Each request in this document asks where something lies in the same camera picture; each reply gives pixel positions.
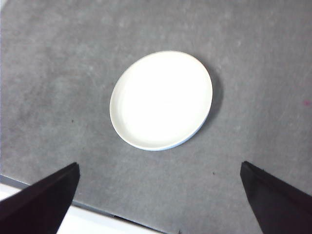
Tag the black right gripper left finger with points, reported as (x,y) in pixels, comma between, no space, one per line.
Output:
(36,207)

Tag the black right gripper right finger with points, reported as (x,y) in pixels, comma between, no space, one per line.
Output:
(280,207)

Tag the blue round plate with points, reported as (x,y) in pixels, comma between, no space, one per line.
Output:
(175,147)

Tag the white round plate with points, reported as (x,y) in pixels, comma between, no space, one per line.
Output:
(161,97)

